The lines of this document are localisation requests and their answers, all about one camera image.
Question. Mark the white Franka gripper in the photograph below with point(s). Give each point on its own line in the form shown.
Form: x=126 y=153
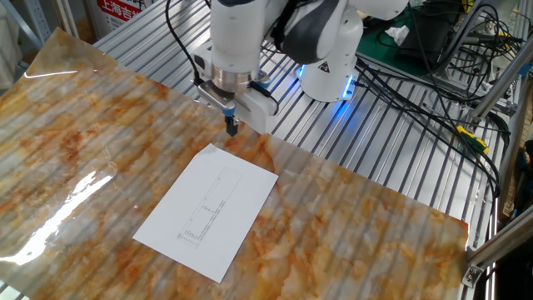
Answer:
x=258 y=114

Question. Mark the white printed paper sheet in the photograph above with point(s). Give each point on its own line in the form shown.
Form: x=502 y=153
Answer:
x=208 y=216

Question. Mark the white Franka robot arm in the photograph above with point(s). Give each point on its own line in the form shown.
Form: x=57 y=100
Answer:
x=237 y=33

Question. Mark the orange marble pattern sheet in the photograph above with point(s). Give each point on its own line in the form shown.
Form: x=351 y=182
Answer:
x=333 y=216

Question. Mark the green mat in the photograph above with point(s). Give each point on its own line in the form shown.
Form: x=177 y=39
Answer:
x=375 y=52

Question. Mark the red and white sign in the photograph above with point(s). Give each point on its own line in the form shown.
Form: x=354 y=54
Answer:
x=118 y=9

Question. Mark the crumpled white tissue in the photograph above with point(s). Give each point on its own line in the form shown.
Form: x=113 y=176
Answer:
x=397 y=34

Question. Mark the black box device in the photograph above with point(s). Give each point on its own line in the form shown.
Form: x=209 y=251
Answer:
x=429 y=37

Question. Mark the grey perforated rack upright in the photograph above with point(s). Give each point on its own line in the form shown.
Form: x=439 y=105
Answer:
x=39 y=21

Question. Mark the silver camera with blue cap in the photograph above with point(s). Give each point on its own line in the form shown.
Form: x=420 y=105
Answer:
x=214 y=96

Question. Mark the aluminium frame post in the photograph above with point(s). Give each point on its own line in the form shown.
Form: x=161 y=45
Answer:
x=71 y=16
x=504 y=81

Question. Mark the grey metal post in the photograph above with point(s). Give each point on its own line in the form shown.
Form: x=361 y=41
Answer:
x=460 y=37

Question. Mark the metal corner bracket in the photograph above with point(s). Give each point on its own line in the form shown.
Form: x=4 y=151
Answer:
x=472 y=276

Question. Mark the aluminium frame beam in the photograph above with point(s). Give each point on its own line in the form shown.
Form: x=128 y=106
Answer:
x=504 y=241

